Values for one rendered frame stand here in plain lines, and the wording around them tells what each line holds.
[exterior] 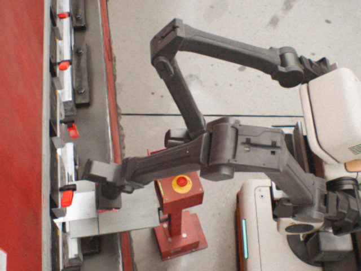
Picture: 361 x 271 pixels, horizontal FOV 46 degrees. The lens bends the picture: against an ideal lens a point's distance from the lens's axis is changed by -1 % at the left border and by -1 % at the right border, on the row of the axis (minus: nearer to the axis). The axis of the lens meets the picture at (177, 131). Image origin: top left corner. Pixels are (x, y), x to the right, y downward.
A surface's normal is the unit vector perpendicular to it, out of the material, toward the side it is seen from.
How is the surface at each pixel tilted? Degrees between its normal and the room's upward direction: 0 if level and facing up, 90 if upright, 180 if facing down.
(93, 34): 0
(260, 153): 12
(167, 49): 84
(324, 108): 42
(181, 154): 56
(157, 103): 0
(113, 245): 0
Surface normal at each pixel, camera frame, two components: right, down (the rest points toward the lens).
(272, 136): -0.11, -0.36
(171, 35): -0.71, -0.38
